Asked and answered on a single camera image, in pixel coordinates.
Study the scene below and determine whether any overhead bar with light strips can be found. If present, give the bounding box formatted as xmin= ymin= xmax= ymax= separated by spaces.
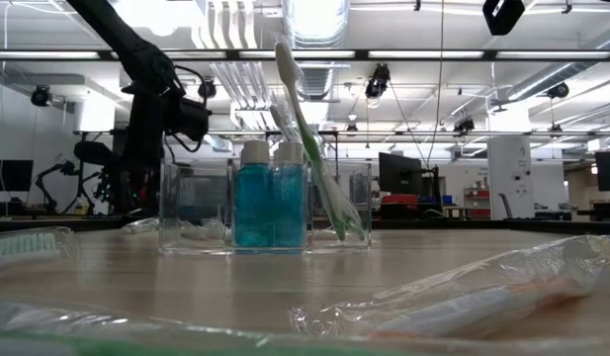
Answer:
xmin=0 ymin=47 xmax=610 ymax=63

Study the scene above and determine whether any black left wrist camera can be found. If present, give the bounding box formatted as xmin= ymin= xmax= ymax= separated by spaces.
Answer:
xmin=174 ymin=96 xmax=213 ymax=143

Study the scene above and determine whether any clear acrylic organizer box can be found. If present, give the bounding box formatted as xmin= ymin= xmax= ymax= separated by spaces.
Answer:
xmin=158 ymin=157 xmax=374 ymax=257

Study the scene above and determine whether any orange toothbrush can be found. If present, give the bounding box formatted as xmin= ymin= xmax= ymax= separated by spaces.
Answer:
xmin=290 ymin=232 xmax=610 ymax=340

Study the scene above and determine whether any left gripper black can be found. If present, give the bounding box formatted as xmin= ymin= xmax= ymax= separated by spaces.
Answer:
xmin=121 ymin=81 xmax=180 ymax=214

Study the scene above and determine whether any slanted silver ventilation duct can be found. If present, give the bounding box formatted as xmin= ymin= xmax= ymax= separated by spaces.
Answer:
xmin=504 ymin=23 xmax=610 ymax=103

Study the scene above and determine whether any blue mouthwash bottle white cap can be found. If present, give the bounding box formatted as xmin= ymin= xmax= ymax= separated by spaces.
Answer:
xmin=233 ymin=139 xmax=275 ymax=248
xmin=270 ymin=139 xmax=306 ymax=248

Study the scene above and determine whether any white square pillar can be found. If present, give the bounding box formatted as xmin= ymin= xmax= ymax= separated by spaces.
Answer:
xmin=486 ymin=135 xmax=536 ymax=222

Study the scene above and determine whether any black computer monitor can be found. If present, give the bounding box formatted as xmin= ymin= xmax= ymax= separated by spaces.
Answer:
xmin=0 ymin=159 xmax=35 ymax=193
xmin=378 ymin=151 xmax=425 ymax=197
xmin=594 ymin=149 xmax=610 ymax=193

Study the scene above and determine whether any black hanging spotlight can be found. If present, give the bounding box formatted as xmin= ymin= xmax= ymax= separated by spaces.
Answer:
xmin=197 ymin=77 xmax=218 ymax=100
xmin=30 ymin=84 xmax=53 ymax=108
xmin=364 ymin=62 xmax=392 ymax=100
xmin=546 ymin=81 xmax=571 ymax=100
xmin=452 ymin=117 xmax=477 ymax=135

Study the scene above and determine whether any red storage shelf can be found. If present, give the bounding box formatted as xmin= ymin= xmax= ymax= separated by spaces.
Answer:
xmin=462 ymin=186 xmax=491 ymax=220

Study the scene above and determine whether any black aluminium table frame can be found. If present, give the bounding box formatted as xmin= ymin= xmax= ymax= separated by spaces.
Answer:
xmin=0 ymin=216 xmax=610 ymax=234

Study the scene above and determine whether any round silver ventilation duct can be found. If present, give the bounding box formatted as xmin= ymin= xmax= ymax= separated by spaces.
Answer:
xmin=282 ymin=0 xmax=351 ymax=100

